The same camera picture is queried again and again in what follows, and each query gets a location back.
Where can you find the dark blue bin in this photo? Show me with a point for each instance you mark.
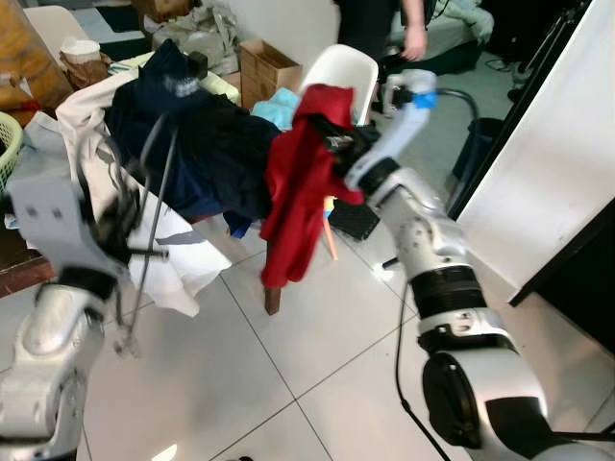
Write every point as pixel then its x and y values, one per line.
pixel 479 149

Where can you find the orange brown bag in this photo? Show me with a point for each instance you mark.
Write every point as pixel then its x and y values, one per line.
pixel 29 53

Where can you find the teal cloth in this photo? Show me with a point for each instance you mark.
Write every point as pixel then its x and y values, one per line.
pixel 279 110

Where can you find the grey plastic hanger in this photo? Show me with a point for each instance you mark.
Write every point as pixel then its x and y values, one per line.
pixel 157 223

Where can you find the person in black clothes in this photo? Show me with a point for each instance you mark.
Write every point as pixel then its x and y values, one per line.
pixel 365 24

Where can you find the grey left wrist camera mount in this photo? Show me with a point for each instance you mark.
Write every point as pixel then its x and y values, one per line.
pixel 48 216

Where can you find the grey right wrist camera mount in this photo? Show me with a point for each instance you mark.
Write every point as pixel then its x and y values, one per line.
pixel 404 125

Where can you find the black light stand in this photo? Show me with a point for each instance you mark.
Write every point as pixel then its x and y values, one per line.
pixel 528 96

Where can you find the white shirt grey stripe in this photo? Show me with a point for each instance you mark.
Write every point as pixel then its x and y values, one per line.
pixel 183 264

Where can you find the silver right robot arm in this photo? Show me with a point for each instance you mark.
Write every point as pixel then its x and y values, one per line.
pixel 432 250

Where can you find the green plastic basket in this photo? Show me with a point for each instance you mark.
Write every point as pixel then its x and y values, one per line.
pixel 10 144

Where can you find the black foam mat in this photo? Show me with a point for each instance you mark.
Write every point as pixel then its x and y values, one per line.
pixel 354 221

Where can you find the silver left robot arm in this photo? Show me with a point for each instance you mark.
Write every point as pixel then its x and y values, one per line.
pixel 53 336

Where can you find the white backdrop panel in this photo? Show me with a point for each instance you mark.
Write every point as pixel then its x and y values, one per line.
pixel 548 144

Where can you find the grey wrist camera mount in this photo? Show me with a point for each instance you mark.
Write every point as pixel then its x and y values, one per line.
pixel 404 125
pixel 48 216

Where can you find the beige crumpled jacket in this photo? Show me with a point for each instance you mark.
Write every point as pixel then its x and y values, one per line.
pixel 207 34

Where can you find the brown cardboard box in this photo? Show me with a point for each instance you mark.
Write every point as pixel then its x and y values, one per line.
pixel 269 72

